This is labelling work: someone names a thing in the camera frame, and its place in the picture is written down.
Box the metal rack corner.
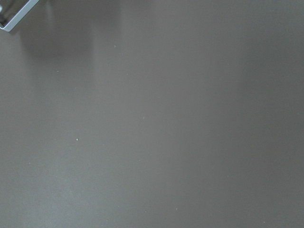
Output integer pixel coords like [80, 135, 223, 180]
[0, 0, 39, 32]

